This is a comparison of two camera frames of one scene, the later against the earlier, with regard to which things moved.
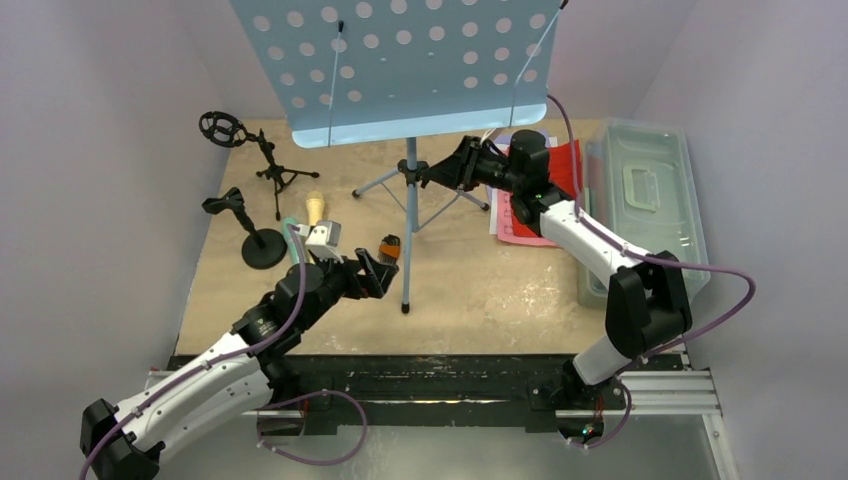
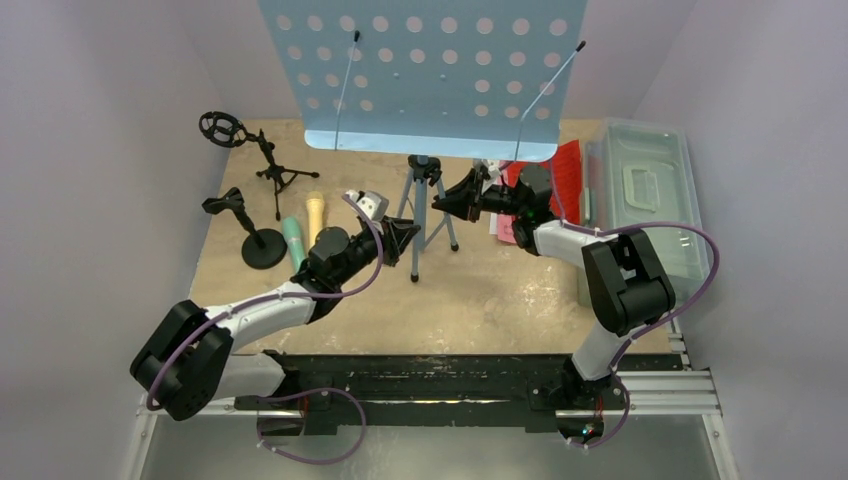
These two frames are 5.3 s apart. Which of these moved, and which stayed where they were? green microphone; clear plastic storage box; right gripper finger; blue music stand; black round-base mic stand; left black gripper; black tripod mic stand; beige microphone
Moved: left black gripper; right gripper finger; blue music stand
Stayed: green microphone; black tripod mic stand; black round-base mic stand; clear plastic storage box; beige microphone
